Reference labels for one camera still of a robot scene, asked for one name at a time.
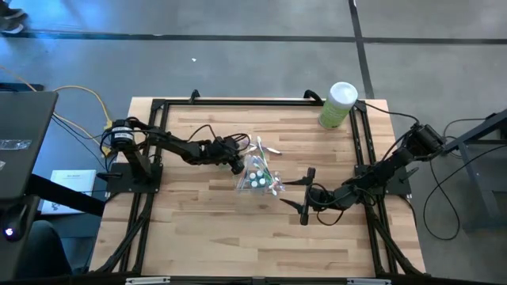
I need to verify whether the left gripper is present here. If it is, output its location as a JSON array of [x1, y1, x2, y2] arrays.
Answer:
[[205, 133, 249, 177]]

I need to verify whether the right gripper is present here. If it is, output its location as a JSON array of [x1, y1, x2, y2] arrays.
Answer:
[[278, 167, 349, 226]]

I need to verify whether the clear acrylic organizer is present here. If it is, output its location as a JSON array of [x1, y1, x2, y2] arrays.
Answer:
[[235, 154, 287, 196]]

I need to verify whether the green disinfecting wipes canister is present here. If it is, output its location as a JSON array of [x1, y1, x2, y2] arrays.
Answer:
[[318, 81, 359, 131]]

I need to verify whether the white aluminium extrusion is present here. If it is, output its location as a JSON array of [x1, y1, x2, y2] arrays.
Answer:
[[125, 276, 172, 285], [347, 277, 392, 285]]

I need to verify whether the white booklet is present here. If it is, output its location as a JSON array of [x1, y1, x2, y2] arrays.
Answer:
[[40, 169, 97, 215]]

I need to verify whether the black side desk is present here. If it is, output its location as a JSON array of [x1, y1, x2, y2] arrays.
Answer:
[[0, 90, 59, 201]]

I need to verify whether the black device with indicator light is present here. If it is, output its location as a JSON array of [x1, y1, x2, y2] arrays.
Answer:
[[0, 213, 29, 243]]

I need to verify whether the black aluminium rig frame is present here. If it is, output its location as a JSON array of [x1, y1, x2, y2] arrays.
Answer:
[[89, 89, 427, 278]]

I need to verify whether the yellow cable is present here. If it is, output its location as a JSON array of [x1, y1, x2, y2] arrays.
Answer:
[[0, 63, 115, 156]]

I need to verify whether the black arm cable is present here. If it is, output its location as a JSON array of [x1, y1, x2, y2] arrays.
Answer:
[[357, 97, 421, 127]]

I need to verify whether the black looped floor cable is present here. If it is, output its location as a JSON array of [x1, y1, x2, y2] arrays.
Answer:
[[422, 116, 490, 241]]

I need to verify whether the black desk frame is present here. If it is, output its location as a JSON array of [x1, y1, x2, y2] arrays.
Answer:
[[440, 107, 507, 234]]

